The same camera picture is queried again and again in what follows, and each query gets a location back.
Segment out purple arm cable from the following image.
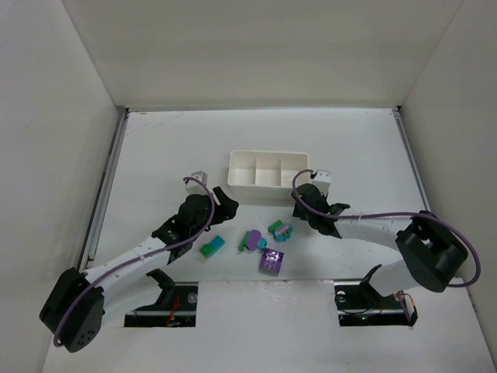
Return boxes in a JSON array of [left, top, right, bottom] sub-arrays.
[[291, 167, 482, 289], [53, 176, 216, 347]]

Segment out aluminium rail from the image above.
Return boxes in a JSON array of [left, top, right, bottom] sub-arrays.
[[76, 106, 130, 271], [391, 106, 431, 211]]

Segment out green flat lego piece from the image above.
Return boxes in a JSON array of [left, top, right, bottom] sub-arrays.
[[238, 231, 250, 252]]

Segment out white three-compartment container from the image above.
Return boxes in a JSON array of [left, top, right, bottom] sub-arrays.
[[227, 150, 308, 202]]

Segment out green teal lego stack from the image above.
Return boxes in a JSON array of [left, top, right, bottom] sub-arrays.
[[199, 235, 225, 259]]

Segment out green lego brick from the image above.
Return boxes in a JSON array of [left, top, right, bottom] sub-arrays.
[[268, 220, 283, 234]]

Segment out purple square lego brick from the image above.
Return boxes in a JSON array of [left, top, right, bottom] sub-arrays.
[[259, 248, 284, 276]]

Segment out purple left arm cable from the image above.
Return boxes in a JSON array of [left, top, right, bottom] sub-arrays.
[[53, 176, 216, 347]]

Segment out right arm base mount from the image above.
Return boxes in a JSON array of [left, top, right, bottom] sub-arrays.
[[334, 265, 418, 327]]

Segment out teal rounded printed lego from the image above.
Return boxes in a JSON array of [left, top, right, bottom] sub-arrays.
[[273, 223, 293, 242]]

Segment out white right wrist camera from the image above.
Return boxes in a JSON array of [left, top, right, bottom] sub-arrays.
[[310, 169, 332, 195]]

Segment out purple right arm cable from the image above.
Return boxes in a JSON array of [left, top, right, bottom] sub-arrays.
[[291, 167, 482, 289]]

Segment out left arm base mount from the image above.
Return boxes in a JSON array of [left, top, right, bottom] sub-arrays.
[[123, 270, 199, 328]]

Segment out left aluminium rail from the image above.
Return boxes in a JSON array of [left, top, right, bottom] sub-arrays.
[[76, 106, 130, 271]]

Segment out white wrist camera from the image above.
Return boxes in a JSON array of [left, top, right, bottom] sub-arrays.
[[184, 171, 207, 194], [310, 169, 332, 195]]

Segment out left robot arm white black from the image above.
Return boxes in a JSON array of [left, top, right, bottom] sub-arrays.
[[39, 186, 239, 353]]

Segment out right aluminium rail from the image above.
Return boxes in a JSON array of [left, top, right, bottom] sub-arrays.
[[391, 106, 431, 211]]

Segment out teal lego under purple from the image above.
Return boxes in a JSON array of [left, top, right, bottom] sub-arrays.
[[256, 238, 267, 252]]

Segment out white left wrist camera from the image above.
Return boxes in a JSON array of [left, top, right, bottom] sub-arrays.
[[184, 171, 207, 194]]

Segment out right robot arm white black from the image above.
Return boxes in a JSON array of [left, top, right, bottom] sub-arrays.
[[292, 183, 481, 297]]

